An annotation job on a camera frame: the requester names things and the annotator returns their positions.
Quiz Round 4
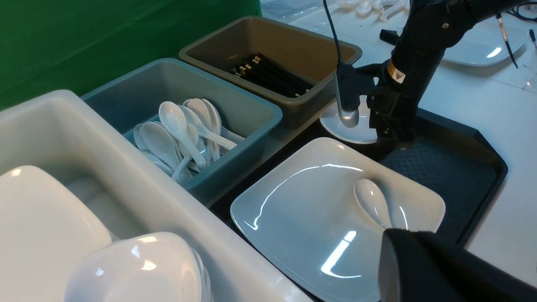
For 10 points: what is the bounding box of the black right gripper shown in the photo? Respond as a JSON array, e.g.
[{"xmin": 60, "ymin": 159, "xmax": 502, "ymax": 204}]
[{"xmin": 357, "ymin": 61, "xmax": 417, "ymax": 157}]

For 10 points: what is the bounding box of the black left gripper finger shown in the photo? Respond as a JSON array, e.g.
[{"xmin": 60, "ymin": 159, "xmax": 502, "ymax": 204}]
[{"xmin": 378, "ymin": 228, "xmax": 537, "ymax": 302}]

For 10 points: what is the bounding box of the white small dish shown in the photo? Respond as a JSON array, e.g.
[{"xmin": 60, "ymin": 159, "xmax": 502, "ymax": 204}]
[{"xmin": 320, "ymin": 97, "xmax": 377, "ymax": 145}]

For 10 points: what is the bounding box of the white ceramic soup spoon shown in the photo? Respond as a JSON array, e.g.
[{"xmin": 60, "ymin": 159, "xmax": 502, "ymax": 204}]
[{"xmin": 354, "ymin": 179, "xmax": 392, "ymax": 229}]

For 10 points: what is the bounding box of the white square rice plate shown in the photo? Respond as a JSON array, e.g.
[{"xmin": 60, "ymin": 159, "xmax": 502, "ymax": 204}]
[{"xmin": 230, "ymin": 138, "xmax": 446, "ymax": 302}]

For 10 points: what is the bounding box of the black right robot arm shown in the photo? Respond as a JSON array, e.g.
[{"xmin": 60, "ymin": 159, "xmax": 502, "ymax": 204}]
[{"xmin": 368, "ymin": 0, "xmax": 536, "ymax": 302}]

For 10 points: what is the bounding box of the white plate in background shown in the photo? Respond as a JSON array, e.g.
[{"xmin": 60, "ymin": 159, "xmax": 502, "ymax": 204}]
[{"xmin": 442, "ymin": 17, "xmax": 529, "ymax": 67}]

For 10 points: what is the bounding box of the black serving tray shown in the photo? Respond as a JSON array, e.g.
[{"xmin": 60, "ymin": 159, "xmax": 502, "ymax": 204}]
[{"xmin": 210, "ymin": 107, "xmax": 508, "ymax": 302}]

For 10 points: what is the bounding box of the grey-brown plastic chopstick bin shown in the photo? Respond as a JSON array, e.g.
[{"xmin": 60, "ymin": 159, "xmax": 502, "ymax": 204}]
[{"xmin": 179, "ymin": 16, "xmax": 337, "ymax": 129}]

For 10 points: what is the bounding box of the bundle of black chopsticks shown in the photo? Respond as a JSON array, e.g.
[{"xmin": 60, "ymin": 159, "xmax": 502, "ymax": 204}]
[{"xmin": 229, "ymin": 53, "xmax": 314, "ymax": 98}]

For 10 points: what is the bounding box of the teal plastic spoon bin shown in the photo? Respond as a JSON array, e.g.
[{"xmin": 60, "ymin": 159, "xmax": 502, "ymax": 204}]
[{"xmin": 82, "ymin": 58, "xmax": 283, "ymax": 206}]

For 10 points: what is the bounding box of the pile of white soup spoons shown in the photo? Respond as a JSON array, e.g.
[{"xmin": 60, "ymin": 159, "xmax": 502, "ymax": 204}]
[{"xmin": 130, "ymin": 98, "xmax": 244, "ymax": 184}]

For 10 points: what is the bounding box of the stack of white small bowls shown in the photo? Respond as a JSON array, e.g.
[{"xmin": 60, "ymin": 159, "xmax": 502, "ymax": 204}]
[{"xmin": 63, "ymin": 232, "xmax": 214, "ymax": 302}]

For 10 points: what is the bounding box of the large white plastic tub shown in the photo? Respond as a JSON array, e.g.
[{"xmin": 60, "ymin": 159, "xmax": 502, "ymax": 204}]
[{"xmin": 1, "ymin": 90, "xmax": 310, "ymax": 302}]

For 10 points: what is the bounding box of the green backdrop cloth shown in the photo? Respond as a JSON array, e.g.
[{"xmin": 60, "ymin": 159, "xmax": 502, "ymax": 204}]
[{"xmin": 0, "ymin": 0, "xmax": 261, "ymax": 110}]

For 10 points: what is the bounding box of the stack of white square plates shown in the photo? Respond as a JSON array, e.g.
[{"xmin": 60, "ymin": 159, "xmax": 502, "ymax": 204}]
[{"xmin": 0, "ymin": 166, "xmax": 112, "ymax": 302}]

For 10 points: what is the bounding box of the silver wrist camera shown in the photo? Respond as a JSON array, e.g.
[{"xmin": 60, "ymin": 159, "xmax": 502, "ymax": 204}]
[{"xmin": 335, "ymin": 63, "xmax": 360, "ymax": 128}]

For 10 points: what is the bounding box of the black camera cable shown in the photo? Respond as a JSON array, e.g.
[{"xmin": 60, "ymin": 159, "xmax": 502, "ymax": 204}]
[{"xmin": 322, "ymin": 0, "xmax": 345, "ymax": 65}]

